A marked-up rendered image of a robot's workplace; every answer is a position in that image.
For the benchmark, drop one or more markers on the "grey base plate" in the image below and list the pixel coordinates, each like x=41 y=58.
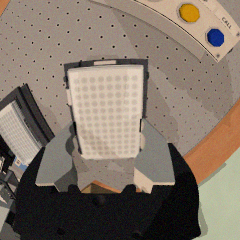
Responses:
x=186 y=98

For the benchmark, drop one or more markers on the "white well plate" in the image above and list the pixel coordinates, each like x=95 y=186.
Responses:
x=16 y=135
x=107 y=107

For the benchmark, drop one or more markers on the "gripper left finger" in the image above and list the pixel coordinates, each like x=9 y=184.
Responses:
x=51 y=171

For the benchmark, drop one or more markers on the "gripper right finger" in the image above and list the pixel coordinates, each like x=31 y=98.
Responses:
x=161 y=170

